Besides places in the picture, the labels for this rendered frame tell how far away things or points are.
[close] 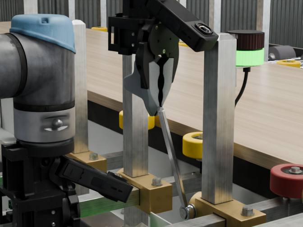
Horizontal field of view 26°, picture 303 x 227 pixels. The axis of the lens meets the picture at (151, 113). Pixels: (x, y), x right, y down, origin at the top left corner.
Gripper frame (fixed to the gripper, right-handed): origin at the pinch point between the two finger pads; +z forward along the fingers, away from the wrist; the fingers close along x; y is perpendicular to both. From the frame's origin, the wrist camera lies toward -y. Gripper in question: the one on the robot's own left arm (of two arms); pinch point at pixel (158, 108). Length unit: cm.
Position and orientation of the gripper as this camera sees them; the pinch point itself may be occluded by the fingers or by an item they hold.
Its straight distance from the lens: 100.9
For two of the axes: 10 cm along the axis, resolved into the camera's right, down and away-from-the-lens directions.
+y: -8.0, -1.7, 5.8
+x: -6.0, 1.8, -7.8
